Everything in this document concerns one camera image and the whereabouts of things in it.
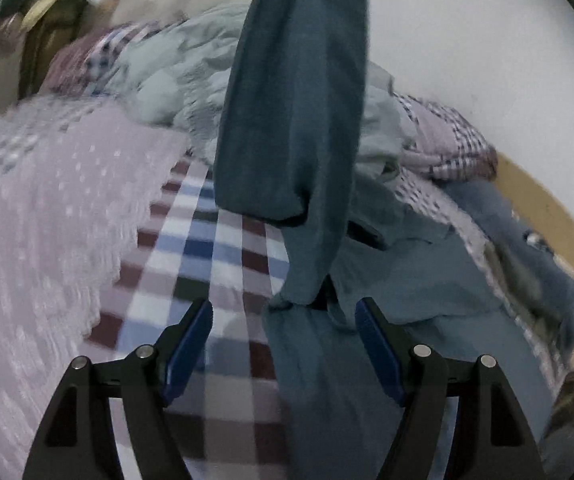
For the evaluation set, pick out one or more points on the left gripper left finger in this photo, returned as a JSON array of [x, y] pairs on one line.
[[76, 440]]

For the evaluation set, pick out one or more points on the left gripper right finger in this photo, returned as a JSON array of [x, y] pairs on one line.
[[467, 409]]

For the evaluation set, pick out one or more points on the dark teal shirt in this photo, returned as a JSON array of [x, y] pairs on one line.
[[287, 156]]

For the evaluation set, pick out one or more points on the olive green folded garment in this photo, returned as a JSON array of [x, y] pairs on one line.
[[522, 289]]

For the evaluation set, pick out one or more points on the blue cartoon pillow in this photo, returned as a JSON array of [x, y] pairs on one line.
[[496, 218]]

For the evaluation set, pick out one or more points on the plaid bed sheet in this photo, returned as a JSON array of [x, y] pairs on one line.
[[107, 230]]

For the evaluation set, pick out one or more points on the wooden headboard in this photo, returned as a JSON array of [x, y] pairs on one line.
[[538, 206]]

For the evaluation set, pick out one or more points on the folded plaid quilt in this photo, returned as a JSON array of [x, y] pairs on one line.
[[446, 146]]

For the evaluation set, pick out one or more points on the light grey-green jacket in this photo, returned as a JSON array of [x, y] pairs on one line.
[[178, 77]]

